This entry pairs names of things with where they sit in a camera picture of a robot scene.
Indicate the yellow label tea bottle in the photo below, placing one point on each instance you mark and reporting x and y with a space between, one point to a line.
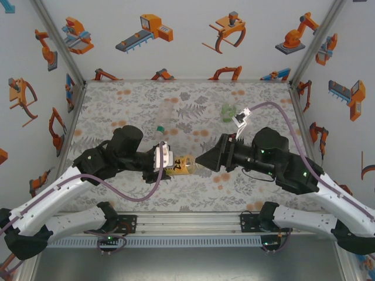
184 165

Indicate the green label plastic bottle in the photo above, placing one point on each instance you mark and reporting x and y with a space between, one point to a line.
227 115

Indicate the clear plastic bottle green band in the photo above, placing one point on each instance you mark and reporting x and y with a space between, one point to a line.
164 112

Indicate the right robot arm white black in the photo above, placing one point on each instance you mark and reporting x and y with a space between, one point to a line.
345 202

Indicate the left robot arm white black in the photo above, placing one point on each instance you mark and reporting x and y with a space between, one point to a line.
44 199

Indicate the floral patterned table cover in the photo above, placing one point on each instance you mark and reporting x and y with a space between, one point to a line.
205 199

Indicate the small circuit board green light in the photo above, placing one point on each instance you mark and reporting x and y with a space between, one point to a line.
109 238
271 243

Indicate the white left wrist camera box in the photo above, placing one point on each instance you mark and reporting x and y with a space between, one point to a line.
164 158

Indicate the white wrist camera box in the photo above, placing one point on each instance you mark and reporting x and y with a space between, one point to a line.
164 158
241 118

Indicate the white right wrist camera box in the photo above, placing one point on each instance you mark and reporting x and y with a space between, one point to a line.
241 118

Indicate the aluminium table side rail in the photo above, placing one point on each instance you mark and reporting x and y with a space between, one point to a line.
76 105
302 123

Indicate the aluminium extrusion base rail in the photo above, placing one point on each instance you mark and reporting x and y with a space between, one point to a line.
187 224

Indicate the aluminium table end rail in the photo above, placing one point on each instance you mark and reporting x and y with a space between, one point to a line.
187 80

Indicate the aluminium frame post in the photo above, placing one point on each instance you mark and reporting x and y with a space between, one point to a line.
58 41
319 38

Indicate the aluminium frame leg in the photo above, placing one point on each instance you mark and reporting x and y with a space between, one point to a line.
348 269
27 270

